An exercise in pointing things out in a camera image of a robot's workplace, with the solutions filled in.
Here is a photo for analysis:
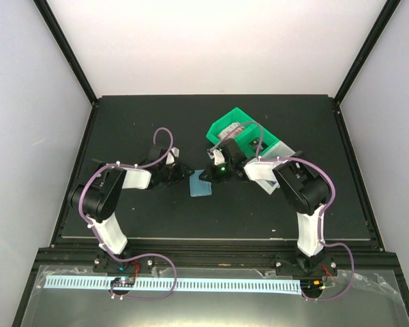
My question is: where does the blue leather card holder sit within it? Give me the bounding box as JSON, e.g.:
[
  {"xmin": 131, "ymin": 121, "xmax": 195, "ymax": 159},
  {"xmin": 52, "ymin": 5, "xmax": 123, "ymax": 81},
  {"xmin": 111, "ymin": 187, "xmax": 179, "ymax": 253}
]
[{"xmin": 189, "ymin": 170, "xmax": 212, "ymax": 198}]

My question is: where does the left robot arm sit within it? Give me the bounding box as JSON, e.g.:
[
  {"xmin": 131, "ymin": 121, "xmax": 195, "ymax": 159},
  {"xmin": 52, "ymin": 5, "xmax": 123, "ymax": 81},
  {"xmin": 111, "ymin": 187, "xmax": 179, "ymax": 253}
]
[{"xmin": 67, "ymin": 145, "xmax": 194, "ymax": 272}]

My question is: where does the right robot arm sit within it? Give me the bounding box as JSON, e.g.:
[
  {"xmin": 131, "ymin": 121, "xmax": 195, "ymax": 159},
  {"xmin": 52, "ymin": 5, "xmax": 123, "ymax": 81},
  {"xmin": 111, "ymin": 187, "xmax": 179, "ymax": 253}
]
[{"xmin": 199, "ymin": 138, "xmax": 335, "ymax": 275}]

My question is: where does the black card in bin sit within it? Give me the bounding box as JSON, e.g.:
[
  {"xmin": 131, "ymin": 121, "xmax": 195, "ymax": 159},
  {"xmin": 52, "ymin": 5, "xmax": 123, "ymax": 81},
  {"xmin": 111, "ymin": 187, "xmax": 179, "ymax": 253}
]
[{"xmin": 249, "ymin": 138, "xmax": 267, "ymax": 153}]

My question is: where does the red white card stack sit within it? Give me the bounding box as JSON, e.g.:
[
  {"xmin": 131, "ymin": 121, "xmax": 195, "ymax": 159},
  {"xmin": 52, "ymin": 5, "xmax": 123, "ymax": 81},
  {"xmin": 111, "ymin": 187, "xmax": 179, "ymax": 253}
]
[{"xmin": 217, "ymin": 122, "xmax": 245, "ymax": 140}]

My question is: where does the white plastic bin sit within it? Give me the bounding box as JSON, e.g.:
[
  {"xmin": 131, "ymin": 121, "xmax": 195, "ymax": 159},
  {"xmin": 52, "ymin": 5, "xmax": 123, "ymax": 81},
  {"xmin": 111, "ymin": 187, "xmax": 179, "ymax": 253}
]
[{"xmin": 255, "ymin": 140, "xmax": 305, "ymax": 196}]

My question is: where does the green plastic bin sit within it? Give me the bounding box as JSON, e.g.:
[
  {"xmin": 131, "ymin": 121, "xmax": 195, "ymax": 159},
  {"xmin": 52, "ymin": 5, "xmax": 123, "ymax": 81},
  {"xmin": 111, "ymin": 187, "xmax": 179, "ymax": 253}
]
[{"xmin": 206, "ymin": 107, "xmax": 280, "ymax": 157}]

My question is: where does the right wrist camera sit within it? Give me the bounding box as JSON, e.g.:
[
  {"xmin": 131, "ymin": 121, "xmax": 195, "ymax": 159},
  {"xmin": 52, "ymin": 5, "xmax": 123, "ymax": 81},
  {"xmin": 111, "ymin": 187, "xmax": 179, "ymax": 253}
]
[{"xmin": 208, "ymin": 147, "xmax": 226, "ymax": 166}]

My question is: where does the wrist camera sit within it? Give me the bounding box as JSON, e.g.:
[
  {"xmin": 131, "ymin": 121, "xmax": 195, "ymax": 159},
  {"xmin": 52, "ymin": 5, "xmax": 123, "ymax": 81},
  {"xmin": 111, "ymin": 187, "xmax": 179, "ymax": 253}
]
[
  {"xmin": 208, "ymin": 147, "xmax": 226, "ymax": 166},
  {"xmin": 166, "ymin": 146, "xmax": 179, "ymax": 165}
]

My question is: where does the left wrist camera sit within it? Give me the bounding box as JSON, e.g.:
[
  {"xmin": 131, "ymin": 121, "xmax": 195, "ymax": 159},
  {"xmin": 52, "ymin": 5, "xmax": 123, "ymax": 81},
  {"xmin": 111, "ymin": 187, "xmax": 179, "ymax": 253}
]
[{"xmin": 166, "ymin": 146, "xmax": 179, "ymax": 165}]

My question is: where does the white slotted cable duct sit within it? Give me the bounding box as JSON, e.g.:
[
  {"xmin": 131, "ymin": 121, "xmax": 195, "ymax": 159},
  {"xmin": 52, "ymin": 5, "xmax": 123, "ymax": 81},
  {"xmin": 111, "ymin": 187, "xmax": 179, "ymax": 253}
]
[{"xmin": 44, "ymin": 275, "xmax": 302, "ymax": 295}]

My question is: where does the black aluminium frame rail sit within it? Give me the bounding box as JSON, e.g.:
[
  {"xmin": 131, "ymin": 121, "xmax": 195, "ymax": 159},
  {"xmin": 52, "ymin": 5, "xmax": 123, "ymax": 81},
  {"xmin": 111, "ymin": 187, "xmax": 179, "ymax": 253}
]
[{"xmin": 37, "ymin": 238, "xmax": 402, "ymax": 270}]

